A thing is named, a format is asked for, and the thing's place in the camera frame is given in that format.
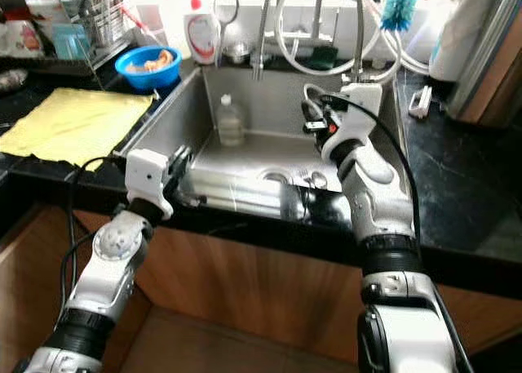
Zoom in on stainless steel sink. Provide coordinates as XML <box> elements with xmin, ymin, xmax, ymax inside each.
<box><xmin>122</xmin><ymin>63</ymin><xmax>409</xmax><ymax>227</ymax></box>

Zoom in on green sponge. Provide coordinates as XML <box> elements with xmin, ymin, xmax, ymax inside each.
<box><xmin>308</xmin><ymin>45</ymin><xmax>339</xmax><ymax>69</ymax></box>

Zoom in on clear plastic bottle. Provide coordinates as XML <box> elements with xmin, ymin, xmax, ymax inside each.
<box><xmin>216</xmin><ymin>93</ymin><xmax>246</xmax><ymax>147</ymax></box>

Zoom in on small steel cup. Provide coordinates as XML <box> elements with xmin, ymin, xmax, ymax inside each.
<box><xmin>224</xmin><ymin>41</ymin><xmax>252</xmax><ymax>65</ymax></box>

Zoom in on small white holder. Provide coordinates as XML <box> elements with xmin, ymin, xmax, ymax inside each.
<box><xmin>409</xmin><ymin>85</ymin><xmax>434</xmax><ymax>119</ymax></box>

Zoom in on chrome gooseneck faucet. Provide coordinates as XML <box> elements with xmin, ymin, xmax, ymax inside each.
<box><xmin>253</xmin><ymin>0</ymin><xmax>282</xmax><ymax>82</ymax></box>

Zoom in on blue plastic bowl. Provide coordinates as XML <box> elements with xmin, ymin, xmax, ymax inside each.
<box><xmin>115</xmin><ymin>46</ymin><xmax>183</xmax><ymax>93</ymax></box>

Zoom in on orange food scraps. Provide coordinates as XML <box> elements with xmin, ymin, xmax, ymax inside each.
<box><xmin>126</xmin><ymin>50</ymin><xmax>176</xmax><ymax>73</ymax></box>

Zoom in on yellow cloth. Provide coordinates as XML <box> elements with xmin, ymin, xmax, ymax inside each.
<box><xmin>0</xmin><ymin>87</ymin><xmax>156</xmax><ymax>168</ymax></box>

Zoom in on blue bottle brush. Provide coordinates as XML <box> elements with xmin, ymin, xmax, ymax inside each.
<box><xmin>381</xmin><ymin>0</ymin><xmax>422</xmax><ymax>33</ymax></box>

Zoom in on white dish soap bottle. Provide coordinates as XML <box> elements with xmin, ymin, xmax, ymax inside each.
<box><xmin>184</xmin><ymin>0</ymin><xmax>220</xmax><ymax>65</ymax></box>

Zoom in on steel mesh strainer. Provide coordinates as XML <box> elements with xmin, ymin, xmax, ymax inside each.
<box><xmin>214</xmin><ymin>0</ymin><xmax>241</xmax><ymax>24</ymax></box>

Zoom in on wide wooden cabinet door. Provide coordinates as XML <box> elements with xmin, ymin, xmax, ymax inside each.
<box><xmin>155</xmin><ymin>226</ymin><xmax>522</xmax><ymax>373</ymax></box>

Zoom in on white cylindrical container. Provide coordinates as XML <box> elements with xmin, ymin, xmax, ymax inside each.
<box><xmin>427</xmin><ymin>0</ymin><xmax>502</xmax><ymax>82</ymax></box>

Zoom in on steel and wood knife block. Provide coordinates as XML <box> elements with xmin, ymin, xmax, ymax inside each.
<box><xmin>447</xmin><ymin>0</ymin><xmax>522</xmax><ymax>129</ymax></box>

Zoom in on steel cutlery holder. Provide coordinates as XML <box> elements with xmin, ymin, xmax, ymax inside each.
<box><xmin>77</xmin><ymin>0</ymin><xmax>127</xmax><ymax>47</ymax></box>

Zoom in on teal plastic cup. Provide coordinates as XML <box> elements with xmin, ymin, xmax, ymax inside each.
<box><xmin>51</xmin><ymin>24</ymin><xmax>88</xmax><ymax>61</ymax></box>

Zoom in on small steel dish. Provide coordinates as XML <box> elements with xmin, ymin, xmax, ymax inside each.
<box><xmin>0</xmin><ymin>69</ymin><xmax>28</xmax><ymax>93</ymax></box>

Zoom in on white patterned mug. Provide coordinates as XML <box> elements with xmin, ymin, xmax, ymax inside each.
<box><xmin>4</xmin><ymin>20</ymin><xmax>47</xmax><ymax>60</ymax></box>

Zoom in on white ceramic bowl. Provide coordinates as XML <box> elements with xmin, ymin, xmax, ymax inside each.
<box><xmin>26</xmin><ymin>0</ymin><xmax>68</xmax><ymax>24</ymax></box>

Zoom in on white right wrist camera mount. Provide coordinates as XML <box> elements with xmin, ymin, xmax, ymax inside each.
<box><xmin>321</xmin><ymin>83</ymin><xmax>384</xmax><ymax>163</ymax></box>

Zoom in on white water hoses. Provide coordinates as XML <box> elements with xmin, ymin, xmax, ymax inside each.
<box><xmin>273</xmin><ymin>0</ymin><xmax>433</xmax><ymax>76</ymax></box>

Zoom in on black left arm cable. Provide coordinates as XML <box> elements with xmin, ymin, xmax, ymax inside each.
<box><xmin>61</xmin><ymin>155</ymin><xmax>131</xmax><ymax>309</ymax></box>

